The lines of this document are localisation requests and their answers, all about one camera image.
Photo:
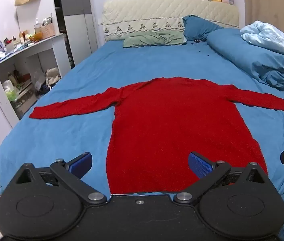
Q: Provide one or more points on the blue duvet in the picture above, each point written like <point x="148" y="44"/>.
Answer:
<point x="252" y="55"/>

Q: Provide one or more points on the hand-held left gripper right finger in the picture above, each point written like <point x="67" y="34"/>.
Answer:
<point x="199" y="164"/>

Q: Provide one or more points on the green pillow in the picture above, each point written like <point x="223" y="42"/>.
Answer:
<point x="152" y="39"/>

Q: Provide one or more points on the wicker basket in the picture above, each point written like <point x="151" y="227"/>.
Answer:
<point x="48" y="30"/>

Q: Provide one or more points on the light blue blanket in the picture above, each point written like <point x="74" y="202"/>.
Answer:
<point x="269" y="36"/>

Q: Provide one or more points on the beige curtain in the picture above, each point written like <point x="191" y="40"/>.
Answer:
<point x="272" y="2"/>

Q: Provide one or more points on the beige paper bag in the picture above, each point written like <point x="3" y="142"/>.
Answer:
<point x="53" y="76"/>

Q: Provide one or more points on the white desk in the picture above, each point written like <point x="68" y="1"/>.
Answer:
<point x="44" y="45"/>

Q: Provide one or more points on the grey and white wardrobe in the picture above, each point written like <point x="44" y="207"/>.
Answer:
<point x="78" y="22"/>

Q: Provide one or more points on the white pump bottle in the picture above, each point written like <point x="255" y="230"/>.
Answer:
<point x="37" y="25"/>

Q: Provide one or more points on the red knit sweater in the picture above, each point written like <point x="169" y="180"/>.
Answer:
<point x="167" y="125"/>

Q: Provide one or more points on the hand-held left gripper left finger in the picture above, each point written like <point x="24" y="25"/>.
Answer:
<point x="81" y="164"/>

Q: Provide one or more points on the dark blue pillow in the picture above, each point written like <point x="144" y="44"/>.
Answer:
<point x="197" y="27"/>

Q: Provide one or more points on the beige quilted headboard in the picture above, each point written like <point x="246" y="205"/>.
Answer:
<point x="172" y="10"/>

